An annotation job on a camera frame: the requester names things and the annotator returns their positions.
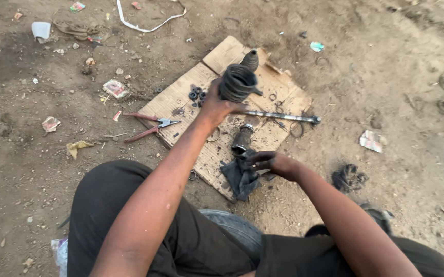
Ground red and white packet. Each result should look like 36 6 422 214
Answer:
102 79 130 100

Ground white plastic strap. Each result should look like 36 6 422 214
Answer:
116 0 187 33

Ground cluster of black washers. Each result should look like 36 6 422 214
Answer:
188 86 207 108

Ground person's left hand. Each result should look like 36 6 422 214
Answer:
199 78 249 130

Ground person's leg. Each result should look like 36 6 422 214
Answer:
255 225 444 277
67 160 262 277

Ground grey tyre seat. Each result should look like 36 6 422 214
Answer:
198 209 264 266

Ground person's right hand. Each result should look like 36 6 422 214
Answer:
245 150 304 182

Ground person's right leg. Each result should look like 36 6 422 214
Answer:
255 225 444 277

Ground steel drive shaft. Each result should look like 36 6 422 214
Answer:
241 110 322 126

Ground red-handled pliers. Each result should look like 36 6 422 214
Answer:
122 112 182 144

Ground brown dirty cloth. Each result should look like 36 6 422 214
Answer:
53 20 103 41

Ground black torn rubber debris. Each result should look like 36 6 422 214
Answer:
331 163 369 193

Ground large black rubber boot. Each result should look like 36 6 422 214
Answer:
218 63 264 103

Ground crumpled pale wrapper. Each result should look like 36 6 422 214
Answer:
41 116 62 133

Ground person's left leg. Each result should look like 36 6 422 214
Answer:
67 160 262 277

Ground small black rubber boot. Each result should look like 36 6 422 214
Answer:
239 49 260 72

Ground brown cardboard sheet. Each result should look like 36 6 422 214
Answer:
136 35 313 201

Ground thin wire clamp ring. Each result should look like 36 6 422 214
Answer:
289 121 305 139

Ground greasy metal joint housing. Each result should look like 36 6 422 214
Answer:
231 123 254 155

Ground white crumpled paper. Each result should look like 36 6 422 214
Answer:
359 130 388 154

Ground dark grey rag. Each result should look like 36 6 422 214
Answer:
220 149 263 202

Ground clear plastic bag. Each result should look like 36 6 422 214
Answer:
51 237 69 277

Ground yellow wrapper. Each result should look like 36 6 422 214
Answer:
66 140 95 160

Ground metal ring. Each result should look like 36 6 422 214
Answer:
205 127 221 143

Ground person's dark shoe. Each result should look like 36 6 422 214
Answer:
359 202 395 236

